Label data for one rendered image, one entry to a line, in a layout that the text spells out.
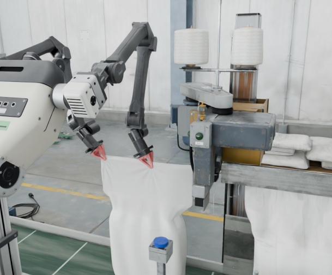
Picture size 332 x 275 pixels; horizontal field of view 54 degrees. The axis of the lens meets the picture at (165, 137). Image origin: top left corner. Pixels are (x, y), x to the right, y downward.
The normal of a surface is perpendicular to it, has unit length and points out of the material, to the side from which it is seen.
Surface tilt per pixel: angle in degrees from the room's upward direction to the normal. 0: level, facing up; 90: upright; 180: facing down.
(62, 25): 90
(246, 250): 90
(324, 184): 90
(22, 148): 115
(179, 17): 90
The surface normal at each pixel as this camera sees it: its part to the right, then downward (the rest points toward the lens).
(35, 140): 0.65, 0.58
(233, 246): -0.36, 0.26
